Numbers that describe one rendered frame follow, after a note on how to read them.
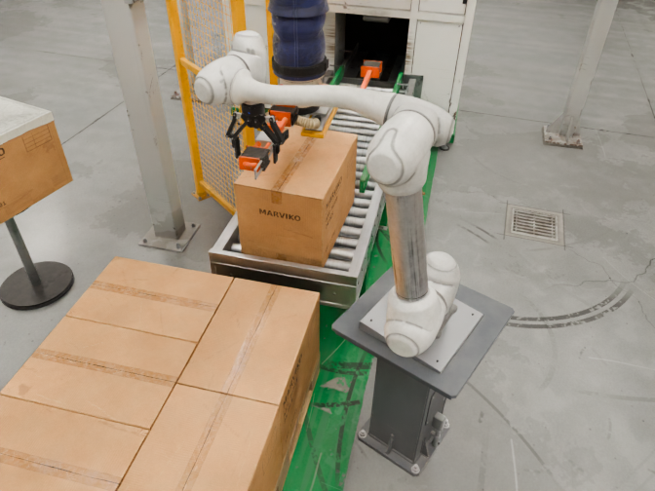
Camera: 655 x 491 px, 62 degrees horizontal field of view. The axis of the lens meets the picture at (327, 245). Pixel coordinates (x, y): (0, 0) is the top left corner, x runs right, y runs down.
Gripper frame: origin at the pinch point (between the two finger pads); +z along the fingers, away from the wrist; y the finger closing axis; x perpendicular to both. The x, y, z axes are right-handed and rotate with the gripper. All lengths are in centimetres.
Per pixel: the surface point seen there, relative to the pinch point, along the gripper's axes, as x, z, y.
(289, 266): -21, 67, -4
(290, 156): -58, 33, 6
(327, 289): -21, 78, -21
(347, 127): -172, 73, 2
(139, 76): -92, 18, 98
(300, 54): -49, -18, -2
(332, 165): -55, 33, -15
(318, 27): -54, -27, -8
